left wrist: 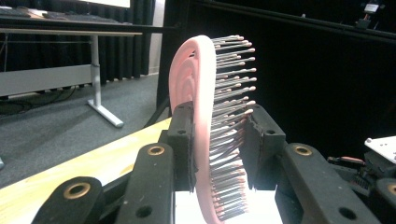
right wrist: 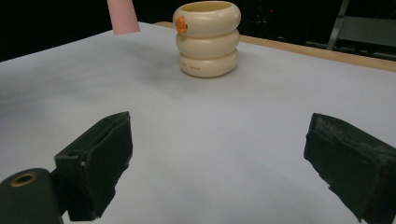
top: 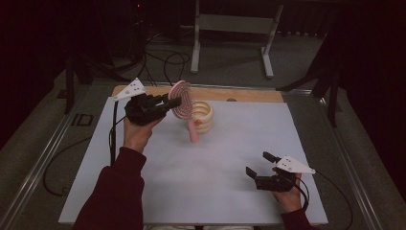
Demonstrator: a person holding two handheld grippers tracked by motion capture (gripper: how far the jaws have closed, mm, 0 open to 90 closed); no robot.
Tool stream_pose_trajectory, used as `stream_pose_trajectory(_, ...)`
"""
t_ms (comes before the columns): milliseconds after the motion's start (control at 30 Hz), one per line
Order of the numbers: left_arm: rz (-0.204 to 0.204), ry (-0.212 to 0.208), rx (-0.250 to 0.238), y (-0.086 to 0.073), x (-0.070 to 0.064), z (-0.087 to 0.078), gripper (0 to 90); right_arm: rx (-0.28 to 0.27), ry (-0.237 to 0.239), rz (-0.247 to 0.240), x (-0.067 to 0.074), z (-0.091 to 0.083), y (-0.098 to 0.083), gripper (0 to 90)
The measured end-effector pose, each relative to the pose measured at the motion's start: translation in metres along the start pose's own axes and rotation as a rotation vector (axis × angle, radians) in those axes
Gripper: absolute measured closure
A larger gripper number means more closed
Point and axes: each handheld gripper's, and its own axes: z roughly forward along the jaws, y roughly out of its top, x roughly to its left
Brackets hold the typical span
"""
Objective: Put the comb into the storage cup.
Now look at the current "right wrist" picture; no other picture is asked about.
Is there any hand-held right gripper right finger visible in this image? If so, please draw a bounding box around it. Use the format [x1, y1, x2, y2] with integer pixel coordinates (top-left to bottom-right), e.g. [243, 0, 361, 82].
[304, 112, 396, 224]

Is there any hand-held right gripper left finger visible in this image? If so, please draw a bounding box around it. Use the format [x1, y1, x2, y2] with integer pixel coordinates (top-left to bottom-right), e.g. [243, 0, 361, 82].
[54, 110, 134, 222]

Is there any pink hairbrush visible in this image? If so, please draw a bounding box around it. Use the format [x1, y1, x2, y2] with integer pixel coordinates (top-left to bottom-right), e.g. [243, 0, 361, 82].
[106, 0, 141, 36]

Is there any cream ribbed cup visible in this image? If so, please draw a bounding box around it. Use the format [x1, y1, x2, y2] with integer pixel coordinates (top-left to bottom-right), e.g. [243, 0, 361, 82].
[172, 0, 243, 79]

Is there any white metal stand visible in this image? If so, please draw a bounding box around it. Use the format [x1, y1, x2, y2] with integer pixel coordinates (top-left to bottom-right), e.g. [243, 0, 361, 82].
[305, 0, 396, 62]

